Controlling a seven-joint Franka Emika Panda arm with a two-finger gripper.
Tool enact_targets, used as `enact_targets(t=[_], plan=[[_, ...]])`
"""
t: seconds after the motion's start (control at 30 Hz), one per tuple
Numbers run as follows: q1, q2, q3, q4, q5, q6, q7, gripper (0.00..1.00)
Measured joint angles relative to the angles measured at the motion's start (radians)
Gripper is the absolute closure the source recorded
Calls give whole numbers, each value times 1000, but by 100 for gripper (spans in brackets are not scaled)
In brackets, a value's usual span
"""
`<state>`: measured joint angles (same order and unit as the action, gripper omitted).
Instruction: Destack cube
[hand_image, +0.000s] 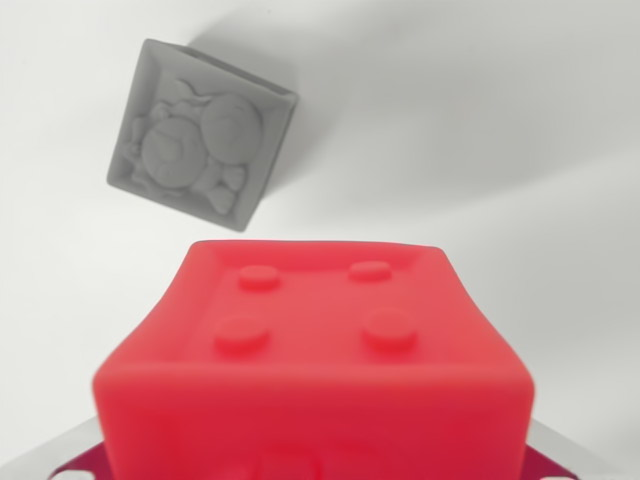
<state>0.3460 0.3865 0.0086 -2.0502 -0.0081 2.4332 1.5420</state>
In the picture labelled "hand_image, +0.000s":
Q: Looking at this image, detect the grey soft cube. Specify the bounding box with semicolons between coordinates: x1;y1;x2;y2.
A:
106;38;300;233

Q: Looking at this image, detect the gripper right finger with black rubber pad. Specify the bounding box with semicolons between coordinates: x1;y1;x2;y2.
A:
519;412;592;480

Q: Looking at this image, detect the gripper left finger with black rubber pad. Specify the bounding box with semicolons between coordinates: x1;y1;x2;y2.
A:
45;416;112;480

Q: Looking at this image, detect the red soft cube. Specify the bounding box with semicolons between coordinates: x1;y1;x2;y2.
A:
91;239;536;480

